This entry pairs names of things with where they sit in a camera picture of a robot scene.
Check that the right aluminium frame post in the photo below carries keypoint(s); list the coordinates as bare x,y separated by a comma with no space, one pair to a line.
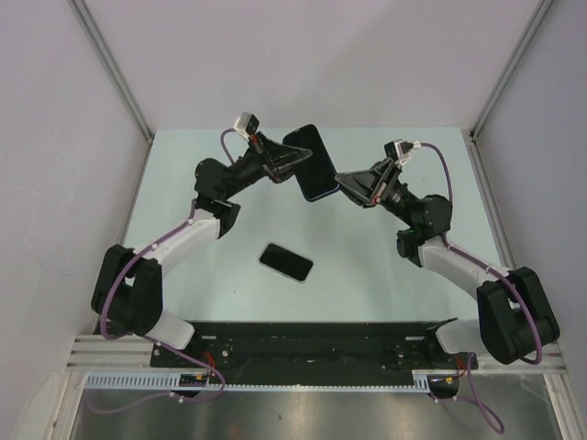
522,46

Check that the white slotted cable duct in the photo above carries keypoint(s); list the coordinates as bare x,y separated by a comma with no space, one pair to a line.
377,381

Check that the aluminium rail front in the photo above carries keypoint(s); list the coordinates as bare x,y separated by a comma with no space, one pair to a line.
93,352

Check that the black phone on table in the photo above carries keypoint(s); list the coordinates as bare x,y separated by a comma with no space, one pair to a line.
286,262

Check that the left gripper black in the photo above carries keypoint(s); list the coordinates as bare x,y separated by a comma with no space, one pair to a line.
277,159

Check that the left aluminium frame post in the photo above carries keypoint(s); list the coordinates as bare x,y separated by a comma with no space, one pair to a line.
107,58

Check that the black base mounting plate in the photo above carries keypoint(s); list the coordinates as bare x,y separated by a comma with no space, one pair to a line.
296,348

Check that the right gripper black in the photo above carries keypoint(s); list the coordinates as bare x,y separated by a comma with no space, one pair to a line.
369,187

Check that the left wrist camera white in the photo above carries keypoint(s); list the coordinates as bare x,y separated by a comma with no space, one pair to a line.
246,125

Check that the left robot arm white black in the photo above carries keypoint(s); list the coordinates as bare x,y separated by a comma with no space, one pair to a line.
129,288

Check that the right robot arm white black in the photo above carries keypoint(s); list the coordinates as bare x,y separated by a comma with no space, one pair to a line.
515,320

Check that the aluminium frame post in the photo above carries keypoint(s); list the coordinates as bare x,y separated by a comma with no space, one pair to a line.
107,58
522,46

